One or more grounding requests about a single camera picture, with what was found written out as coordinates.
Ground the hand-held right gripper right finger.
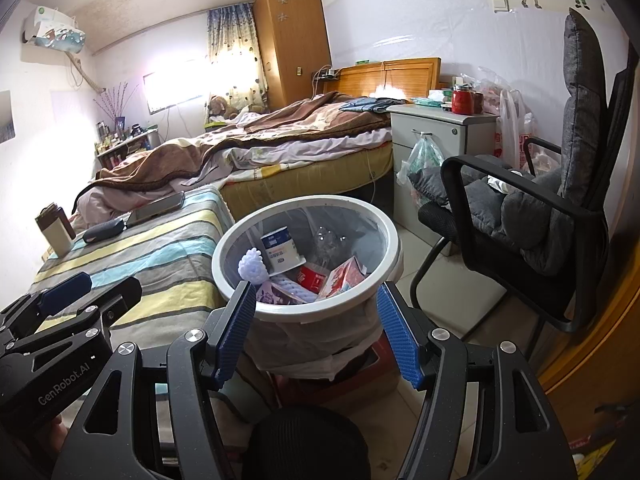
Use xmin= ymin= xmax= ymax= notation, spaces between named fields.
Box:
xmin=375 ymin=281 xmax=573 ymax=480

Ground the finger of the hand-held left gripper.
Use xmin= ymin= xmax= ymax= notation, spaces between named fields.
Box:
xmin=0 ymin=276 xmax=143 ymax=361
xmin=0 ymin=272 xmax=93 ymax=333

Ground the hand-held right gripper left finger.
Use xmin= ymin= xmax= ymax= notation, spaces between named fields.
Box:
xmin=62 ymin=280 xmax=258 ymax=480

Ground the purple milk carton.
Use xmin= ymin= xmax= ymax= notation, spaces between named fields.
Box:
xmin=257 ymin=280 xmax=306 ymax=306

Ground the white trash bin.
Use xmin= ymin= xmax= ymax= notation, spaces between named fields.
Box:
xmin=211 ymin=196 xmax=403 ymax=381

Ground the purple foam sleeve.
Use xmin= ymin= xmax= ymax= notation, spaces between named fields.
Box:
xmin=239 ymin=247 xmax=321 ymax=306

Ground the red white carton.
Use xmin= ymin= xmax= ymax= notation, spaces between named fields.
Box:
xmin=315 ymin=256 xmax=368 ymax=301

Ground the torn red-white plastic wrapper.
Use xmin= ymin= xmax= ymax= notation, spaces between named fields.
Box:
xmin=299 ymin=262 xmax=330 ymax=295

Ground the white yogurt cup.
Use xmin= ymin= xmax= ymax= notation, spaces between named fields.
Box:
xmin=260 ymin=227 xmax=307 ymax=273

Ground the beige brown lidded mug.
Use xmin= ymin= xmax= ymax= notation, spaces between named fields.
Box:
xmin=35 ymin=202 xmax=77 ymax=257

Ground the dark blue glasses case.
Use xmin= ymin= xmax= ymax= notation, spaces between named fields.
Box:
xmin=82 ymin=217 xmax=132 ymax=245

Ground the black tablet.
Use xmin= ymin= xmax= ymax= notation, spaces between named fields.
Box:
xmin=127 ymin=191 xmax=186 ymax=225

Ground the black mesh chair back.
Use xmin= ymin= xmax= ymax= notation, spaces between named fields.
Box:
xmin=252 ymin=405 xmax=373 ymax=480

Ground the shelf with cosmetics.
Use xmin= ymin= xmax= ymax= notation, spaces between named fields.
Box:
xmin=94 ymin=119 xmax=161 ymax=168

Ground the bed with yellow skirt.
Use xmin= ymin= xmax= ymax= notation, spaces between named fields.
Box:
xmin=70 ymin=91 xmax=396 ymax=241

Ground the greenish plastic bag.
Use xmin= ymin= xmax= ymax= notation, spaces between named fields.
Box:
xmin=396 ymin=132 xmax=446 ymax=201

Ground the brown blanket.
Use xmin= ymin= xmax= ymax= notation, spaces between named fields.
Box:
xmin=75 ymin=91 xmax=391 ymax=201

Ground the white crumpled tissue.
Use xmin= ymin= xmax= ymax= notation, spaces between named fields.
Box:
xmin=487 ymin=175 xmax=523 ymax=193

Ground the vase with purple branches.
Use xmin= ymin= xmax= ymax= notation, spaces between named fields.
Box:
xmin=92 ymin=82 xmax=141 ymax=131

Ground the grey nightstand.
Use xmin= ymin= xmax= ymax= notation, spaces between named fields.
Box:
xmin=387 ymin=104 xmax=501 ymax=221

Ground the wooden door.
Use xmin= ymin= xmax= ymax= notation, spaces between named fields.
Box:
xmin=540 ymin=280 xmax=640 ymax=480

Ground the air conditioner pipe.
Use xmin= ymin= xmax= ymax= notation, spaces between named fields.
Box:
xmin=67 ymin=55 xmax=108 ymax=93

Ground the brown teddy bear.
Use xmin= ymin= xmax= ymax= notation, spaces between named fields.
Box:
xmin=206 ymin=95 xmax=240 ymax=122

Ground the window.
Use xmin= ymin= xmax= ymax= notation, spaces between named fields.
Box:
xmin=142 ymin=57 xmax=211 ymax=116

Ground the blue cloth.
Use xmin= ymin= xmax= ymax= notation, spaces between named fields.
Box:
xmin=339 ymin=96 xmax=396 ymax=113

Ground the white red plastic bag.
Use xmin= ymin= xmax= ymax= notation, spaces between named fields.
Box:
xmin=495 ymin=87 xmax=538 ymax=171

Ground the green tissue pack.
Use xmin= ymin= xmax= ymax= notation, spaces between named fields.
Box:
xmin=414 ymin=91 xmax=453 ymax=107

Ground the red jar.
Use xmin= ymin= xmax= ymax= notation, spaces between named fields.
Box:
xmin=451 ymin=85 xmax=483 ymax=113

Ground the wooden headboard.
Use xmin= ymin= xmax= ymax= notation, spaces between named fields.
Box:
xmin=335 ymin=57 xmax=442 ymax=101

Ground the white air conditioner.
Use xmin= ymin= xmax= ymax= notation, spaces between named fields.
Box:
xmin=21 ymin=6 xmax=87 ymax=56

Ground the patterned curtain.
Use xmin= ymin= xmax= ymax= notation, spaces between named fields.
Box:
xmin=206 ymin=2 xmax=271 ymax=111

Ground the black grey office chair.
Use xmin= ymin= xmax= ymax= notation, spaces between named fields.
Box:
xmin=410 ymin=7 xmax=640 ymax=333

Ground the wooden wardrobe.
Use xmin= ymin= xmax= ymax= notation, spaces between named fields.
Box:
xmin=252 ymin=0 xmax=332 ymax=111

